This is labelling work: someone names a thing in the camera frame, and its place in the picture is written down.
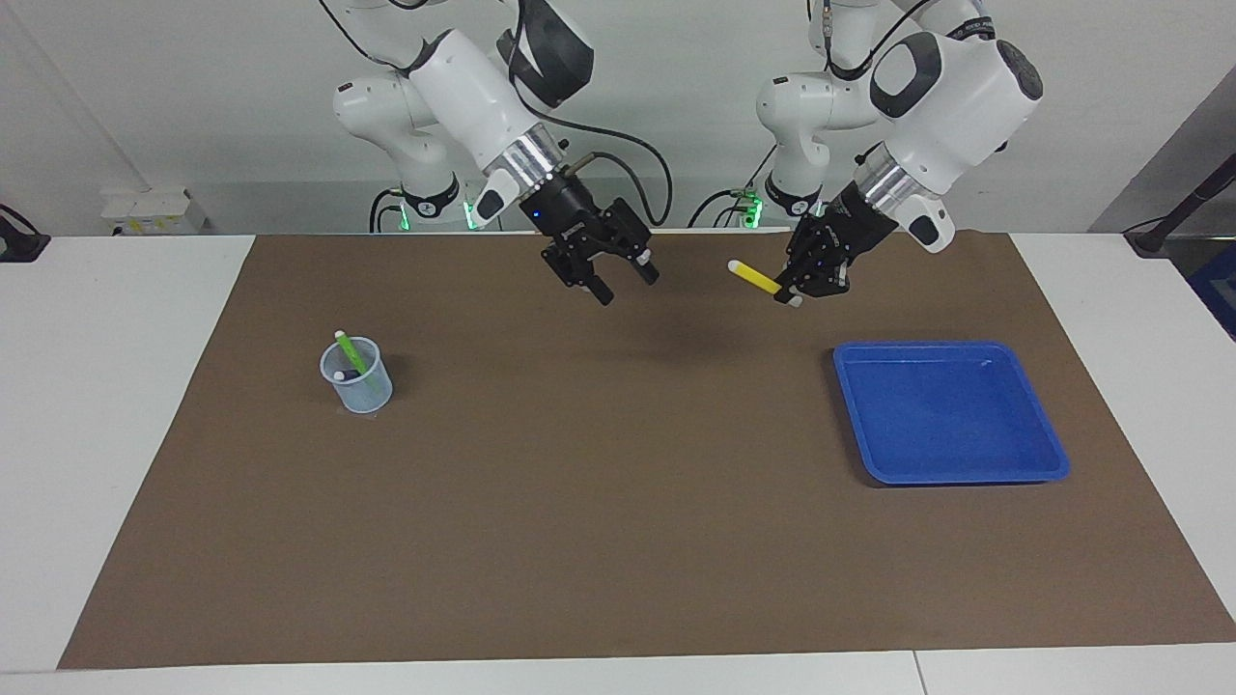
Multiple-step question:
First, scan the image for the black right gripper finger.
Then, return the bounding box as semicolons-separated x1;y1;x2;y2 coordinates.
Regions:
540;246;617;308
603;197;663;288

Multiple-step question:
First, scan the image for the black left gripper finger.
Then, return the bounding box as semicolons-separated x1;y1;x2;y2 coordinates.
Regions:
806;253;853;300
772;232;822;302

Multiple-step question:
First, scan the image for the yellow pen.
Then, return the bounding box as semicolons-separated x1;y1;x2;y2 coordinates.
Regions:
727;259;804;309

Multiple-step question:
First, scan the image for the green pen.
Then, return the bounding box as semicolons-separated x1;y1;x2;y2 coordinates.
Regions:
334;329;380;389

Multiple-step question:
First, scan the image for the blue plastic tray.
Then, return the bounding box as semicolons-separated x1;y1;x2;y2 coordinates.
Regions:
832;340;1071;486

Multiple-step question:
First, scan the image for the brown table mat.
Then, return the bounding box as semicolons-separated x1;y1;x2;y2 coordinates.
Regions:
58;231;1236;671

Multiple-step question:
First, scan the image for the translucent plastic cup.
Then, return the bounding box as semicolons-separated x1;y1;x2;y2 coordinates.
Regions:
320;336;394;415

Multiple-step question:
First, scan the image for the black stand leg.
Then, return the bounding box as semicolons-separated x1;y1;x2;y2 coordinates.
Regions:
1123;154;1236;258

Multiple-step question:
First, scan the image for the blue box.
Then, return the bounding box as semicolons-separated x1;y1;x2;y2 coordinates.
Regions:
1186;241;1236;341

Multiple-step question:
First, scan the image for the white power strip box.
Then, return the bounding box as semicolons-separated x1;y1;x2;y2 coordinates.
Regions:
99;186;209;236

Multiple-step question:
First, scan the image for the black table clamp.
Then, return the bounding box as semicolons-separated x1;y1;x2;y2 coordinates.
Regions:
0;205;51;264

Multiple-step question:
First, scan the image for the black arm base cable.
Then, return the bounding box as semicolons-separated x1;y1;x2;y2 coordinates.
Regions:
688;143;779;230

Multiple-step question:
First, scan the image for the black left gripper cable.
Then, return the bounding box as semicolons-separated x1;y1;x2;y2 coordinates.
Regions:
807;0;996;82

